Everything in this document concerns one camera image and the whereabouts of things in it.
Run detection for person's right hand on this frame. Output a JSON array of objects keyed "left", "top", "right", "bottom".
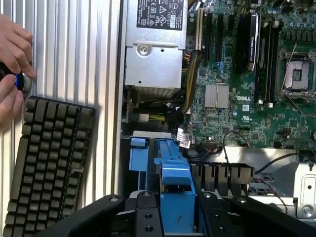
[{"left": 0, "top": 74, "right": 25, "bottom": 131}]

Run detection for person's left hand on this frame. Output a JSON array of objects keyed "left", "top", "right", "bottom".
[{"left": 0, "top": 13, "right": 38, "bottom": 79}]

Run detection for silver drive cage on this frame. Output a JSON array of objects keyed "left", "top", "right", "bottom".
[{"left": 248, "top": 160, "right": 316, "bottom": 223}]

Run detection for green motherboard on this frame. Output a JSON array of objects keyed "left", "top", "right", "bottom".
[{"left": 182, "top": 0, "right": 316, "bottom": 149}]

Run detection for black keyboard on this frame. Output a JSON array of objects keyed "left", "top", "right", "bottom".
[{"left": 2, "top": 95, "right": 96, "bottom": 237}]

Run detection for silver chipset heatsink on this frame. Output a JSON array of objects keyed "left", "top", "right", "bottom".
[{"left": 204, "top": 83, "right": 230, "bottom": 109}]

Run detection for black open PC case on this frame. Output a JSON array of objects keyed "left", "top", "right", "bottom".
[{"left": 111, "top": 0, "right": 316, "bottom": 223}]

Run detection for silver power supply unit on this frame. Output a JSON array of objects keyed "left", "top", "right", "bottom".
[{"left": 124, "top": 0, "right": 190, "bottom": 100}]

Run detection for black RAM slot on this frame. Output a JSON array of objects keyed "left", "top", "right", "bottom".
[
  {"left": 264, "top": 21, "right": 273, "bottom": 102},
  {"left": 271, "top": 21, "right": 282, "bottom": 104}
]

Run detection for CPU socket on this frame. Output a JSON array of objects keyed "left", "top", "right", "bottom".
[{"left": 276, "top": 45, "right": 316, "bottom": 101}]

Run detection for socket locking lever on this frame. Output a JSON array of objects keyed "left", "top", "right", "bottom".
[{"left": 281, "top": 46, "right": 297, "bottom": 89}]

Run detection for black graphics card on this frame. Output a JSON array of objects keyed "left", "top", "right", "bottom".
[{"left": 234, "top": 11, "right": 261, "bottom": 76}]

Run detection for black expansion slot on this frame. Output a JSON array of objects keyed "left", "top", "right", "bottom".
[
  {"left": 216, "top": 13, "right": 225, "bottom": 63},
  {"left": 204, "top": 11, "right": 214, "bottom": 63}
]

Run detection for white expansion slot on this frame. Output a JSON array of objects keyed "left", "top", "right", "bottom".
[{"left": 196, "top": 7, "right": 204, "bottom": 50}]

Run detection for black plastic fan bracket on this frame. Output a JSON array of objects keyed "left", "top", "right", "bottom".
[{"left": 190, "top": 161, "right": 255, "bottom": 192}]

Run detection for yellow black wire bundle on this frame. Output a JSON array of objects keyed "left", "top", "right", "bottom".
[{"left": 181, "top": 49, "right": 205, "bottom": 117}]

